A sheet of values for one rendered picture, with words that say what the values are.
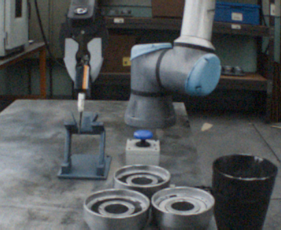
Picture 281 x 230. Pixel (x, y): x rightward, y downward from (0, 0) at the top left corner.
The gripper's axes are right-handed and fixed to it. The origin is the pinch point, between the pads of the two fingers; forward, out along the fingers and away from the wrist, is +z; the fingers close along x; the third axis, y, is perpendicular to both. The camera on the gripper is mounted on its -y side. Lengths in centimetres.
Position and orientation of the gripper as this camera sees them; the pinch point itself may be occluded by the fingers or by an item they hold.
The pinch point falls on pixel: (83, 76)
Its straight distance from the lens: 86.3
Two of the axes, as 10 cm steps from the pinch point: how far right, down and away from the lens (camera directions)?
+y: 0.8, -2.8, 9.6
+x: -10.0, -0.2, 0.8
